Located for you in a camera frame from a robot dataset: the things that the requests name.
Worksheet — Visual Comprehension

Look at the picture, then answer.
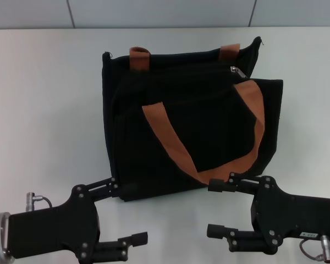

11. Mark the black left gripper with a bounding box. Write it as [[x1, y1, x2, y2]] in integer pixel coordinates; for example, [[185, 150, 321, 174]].
[[8, 177, 149, 262]]

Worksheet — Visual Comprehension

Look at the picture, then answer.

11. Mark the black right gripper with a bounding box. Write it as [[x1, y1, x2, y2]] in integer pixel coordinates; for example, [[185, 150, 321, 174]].
[[207, 172, 330, 255]]

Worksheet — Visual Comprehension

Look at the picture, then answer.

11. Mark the black bag with orange handles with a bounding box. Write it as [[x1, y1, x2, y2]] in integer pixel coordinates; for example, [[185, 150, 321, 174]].
[[101, 36, 284, 203]]

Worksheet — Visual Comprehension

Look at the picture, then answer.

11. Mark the silver metal zipper pull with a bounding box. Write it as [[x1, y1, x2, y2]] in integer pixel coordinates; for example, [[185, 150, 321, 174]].
[[230, 65, 250, 81]]

